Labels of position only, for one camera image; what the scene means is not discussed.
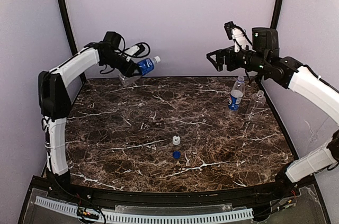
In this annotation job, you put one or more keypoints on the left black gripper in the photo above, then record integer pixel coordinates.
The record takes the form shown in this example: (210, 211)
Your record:
(132, 68)

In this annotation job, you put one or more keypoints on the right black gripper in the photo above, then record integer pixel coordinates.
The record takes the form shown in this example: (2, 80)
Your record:
(225, 59)

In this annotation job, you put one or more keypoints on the Pocari Sweat bottle blue label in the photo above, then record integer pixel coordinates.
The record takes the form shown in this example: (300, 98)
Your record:
(144, 67)

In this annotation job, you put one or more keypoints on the Pepsi bottle blue label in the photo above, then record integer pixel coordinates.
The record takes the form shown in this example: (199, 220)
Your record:
(235, 96)

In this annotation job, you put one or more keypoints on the clear bottle white cap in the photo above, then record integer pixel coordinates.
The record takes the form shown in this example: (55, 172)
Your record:
(256, 106)

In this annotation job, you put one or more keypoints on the white sport bottle cap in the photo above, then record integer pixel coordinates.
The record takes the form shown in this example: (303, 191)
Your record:
(176, 140)

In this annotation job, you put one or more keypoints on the blue bottle cap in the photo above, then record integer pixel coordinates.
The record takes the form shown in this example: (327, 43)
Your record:
(176, 154)

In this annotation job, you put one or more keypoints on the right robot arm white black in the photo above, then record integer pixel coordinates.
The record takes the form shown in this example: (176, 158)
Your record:
(261, 55)

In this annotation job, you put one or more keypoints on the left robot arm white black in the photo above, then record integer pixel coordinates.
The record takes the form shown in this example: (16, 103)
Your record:
(55, 102)

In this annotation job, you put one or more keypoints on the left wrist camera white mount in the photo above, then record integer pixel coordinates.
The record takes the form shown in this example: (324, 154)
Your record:
(135, 50)

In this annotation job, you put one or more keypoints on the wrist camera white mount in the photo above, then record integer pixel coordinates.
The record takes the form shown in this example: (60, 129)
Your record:
(135, 50)
(238, 35)

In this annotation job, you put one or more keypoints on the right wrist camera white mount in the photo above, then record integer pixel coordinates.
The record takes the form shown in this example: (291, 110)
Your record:
(238, 35)

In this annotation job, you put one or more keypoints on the left black frame post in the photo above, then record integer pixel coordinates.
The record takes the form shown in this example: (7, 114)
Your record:
(68, 28)

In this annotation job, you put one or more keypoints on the black front table rail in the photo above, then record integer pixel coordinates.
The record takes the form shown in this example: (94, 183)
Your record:
(253, 196)

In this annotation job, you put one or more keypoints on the white slotted cable duct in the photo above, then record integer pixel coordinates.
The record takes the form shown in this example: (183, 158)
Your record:
(130, 214)

